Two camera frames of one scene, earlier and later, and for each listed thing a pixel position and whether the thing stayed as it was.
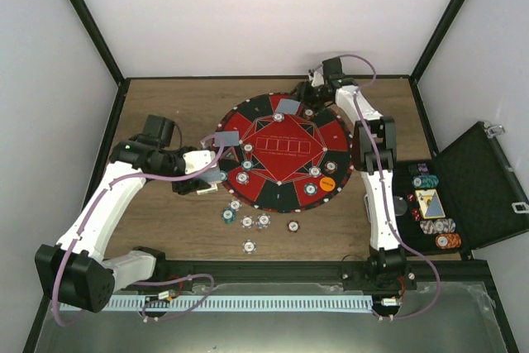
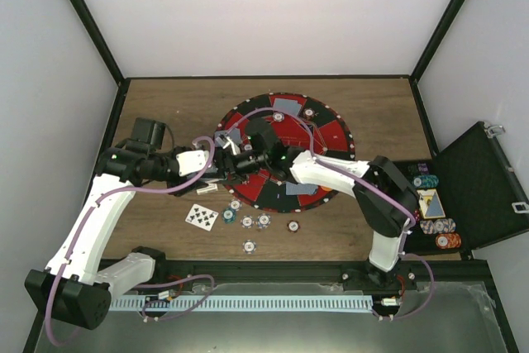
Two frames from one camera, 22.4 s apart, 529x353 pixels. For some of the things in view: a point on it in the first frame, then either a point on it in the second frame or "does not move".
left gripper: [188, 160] does not move
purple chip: [246, 221] does not move
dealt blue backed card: [226, 138] does not move
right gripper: [304, 96] to [227, 157]
